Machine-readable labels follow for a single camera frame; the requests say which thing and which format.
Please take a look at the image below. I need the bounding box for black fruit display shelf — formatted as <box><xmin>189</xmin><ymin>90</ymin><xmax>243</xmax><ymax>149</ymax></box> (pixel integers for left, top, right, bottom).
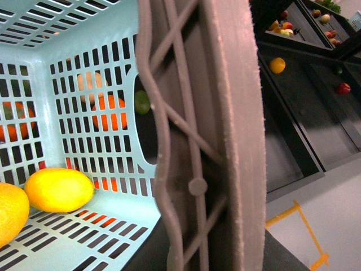
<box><xmin>251</xmin><ymin>1</ymin><xmax>360</xmax><ymax>201</ymax></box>

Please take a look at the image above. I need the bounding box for green lime lower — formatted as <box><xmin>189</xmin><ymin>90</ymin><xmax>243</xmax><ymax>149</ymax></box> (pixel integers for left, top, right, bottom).
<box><xmin>134</xmin><ymin>90</ymin><xmax>151</xmax><ymax>115</ymax></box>

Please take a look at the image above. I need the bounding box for red pomegranate apple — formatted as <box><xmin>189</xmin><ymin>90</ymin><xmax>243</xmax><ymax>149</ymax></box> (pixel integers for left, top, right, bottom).
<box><xmin>65</xmin><ymin>158</ymin><xmax>118</xmax><ymax>192</ymax></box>

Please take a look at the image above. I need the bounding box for large round orange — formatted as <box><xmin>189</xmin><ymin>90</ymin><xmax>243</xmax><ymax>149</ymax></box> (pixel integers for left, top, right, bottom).
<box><xmin>91</xmin><ymin>95</ymin><xmax>127</xmax><ymax>132</ymax></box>

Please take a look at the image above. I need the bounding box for yellow lemon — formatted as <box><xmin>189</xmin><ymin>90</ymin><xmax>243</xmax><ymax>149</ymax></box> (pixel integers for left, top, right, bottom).
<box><xmin>24</xmin><ymin>168</ymin><xmax>95</xmax><ymax>213</ymax></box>
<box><xmin>1</xmin><ymin>183</ymin><xmax>30</xmax><ymax>248</ymax></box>

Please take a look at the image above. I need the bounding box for light teal plastic shopping basket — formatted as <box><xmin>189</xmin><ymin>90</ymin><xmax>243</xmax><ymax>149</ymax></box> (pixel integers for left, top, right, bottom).
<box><xmin>1</xmin><ymin>1</ymin><xmax>168</xmax><ymax>270</ymax></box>

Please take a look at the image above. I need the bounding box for grey basket handle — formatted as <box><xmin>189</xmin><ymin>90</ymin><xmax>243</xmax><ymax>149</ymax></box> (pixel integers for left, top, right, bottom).
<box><xmin>136</xmin><ymin>1</ymin><xmax>266</xmax><ymax>270</ymax></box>

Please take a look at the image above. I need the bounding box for white apple with stem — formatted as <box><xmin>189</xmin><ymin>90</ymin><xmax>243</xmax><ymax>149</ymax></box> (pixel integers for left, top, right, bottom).
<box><xmin>77</xmin><ymin>71</ymin><xmax>108</xmax><ymax>104</ymax></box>

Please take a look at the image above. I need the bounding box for orange persimmon green calyx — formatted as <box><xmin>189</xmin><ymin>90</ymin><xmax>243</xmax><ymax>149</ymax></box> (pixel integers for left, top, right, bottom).
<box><xmin>1</xmin><ymin>101</ymin><xmax>36</xmax><ymax>143</ymax></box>

